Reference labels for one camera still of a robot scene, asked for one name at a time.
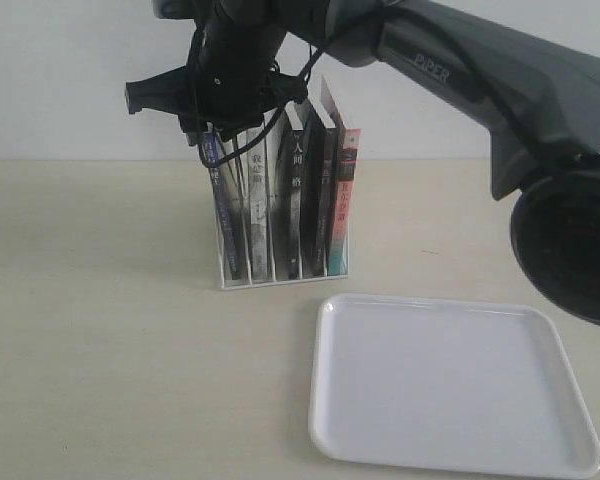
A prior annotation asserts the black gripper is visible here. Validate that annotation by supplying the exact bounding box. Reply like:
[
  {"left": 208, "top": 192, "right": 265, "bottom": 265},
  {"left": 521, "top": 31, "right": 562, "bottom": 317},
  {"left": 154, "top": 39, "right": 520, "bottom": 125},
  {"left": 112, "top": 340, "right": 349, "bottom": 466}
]
[{"left": 179, "top": 1, "right": 293, "bottom": 138}]

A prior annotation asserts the blue moon cover book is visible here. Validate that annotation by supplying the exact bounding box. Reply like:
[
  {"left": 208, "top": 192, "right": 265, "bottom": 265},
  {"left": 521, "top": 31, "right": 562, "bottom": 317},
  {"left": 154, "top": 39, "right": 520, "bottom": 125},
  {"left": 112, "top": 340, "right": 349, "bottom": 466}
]
[{"left": 202, "top": 129, "right": 241, "bottom": 280}]

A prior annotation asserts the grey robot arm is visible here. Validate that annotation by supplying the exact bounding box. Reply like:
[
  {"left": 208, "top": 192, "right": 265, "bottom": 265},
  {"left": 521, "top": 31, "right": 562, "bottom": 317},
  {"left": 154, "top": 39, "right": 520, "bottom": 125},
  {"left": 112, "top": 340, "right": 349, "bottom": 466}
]
[{"left": 153, "top": 1, "right": 600, "bottom": 326}]

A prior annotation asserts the black white spine book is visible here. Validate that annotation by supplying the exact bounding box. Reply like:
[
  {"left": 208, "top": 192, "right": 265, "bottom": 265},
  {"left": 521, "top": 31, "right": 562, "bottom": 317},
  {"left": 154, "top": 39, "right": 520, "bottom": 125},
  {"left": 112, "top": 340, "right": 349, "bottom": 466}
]
[{"left": 274, "top": 102, "right": 306, "bottom": 280}]

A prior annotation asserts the white grey spine book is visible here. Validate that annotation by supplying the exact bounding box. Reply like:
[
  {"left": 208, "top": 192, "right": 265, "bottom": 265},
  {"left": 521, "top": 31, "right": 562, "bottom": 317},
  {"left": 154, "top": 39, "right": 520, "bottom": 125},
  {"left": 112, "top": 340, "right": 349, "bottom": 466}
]
[{"left": 246, "top": 120, "right": 281, "bottom": 284}]

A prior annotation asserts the red teal spine book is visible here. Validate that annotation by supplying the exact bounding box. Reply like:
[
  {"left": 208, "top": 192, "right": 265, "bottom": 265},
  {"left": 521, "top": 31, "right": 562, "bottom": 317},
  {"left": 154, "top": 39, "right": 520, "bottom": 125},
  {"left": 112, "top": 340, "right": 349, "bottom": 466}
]
[{"left": 319, "top": 74, "right": 363, "bottom": 277}]

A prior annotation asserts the white plastic tray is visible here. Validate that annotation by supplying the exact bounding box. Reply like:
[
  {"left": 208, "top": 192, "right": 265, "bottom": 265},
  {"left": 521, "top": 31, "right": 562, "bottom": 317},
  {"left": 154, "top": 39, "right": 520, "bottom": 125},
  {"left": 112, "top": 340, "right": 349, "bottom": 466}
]
[{"left": 308, "top": 294, "right": 600, "bottom": 479}]

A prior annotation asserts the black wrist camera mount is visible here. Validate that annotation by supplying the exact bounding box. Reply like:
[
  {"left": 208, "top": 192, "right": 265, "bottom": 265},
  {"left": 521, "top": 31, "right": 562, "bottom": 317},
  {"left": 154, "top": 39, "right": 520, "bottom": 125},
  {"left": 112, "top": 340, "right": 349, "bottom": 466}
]
[{"left": 125, "top": 67, "right": 308, "bottom": 119}]

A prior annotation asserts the black cable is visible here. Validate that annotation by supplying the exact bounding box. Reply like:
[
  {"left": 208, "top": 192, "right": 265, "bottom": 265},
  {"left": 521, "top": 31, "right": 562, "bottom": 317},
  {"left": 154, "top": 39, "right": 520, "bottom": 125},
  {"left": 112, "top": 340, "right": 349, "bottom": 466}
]
[{"left": 184, "top": 0, "right": 600, "bottom": 169}]

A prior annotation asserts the white wire book rack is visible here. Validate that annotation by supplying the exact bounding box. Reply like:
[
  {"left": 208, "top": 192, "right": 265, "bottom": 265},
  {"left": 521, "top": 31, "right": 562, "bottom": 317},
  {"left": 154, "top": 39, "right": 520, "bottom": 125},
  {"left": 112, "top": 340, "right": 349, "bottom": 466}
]
[{"left": 214, "top": 96, "right": 349, "bottom": 290}]

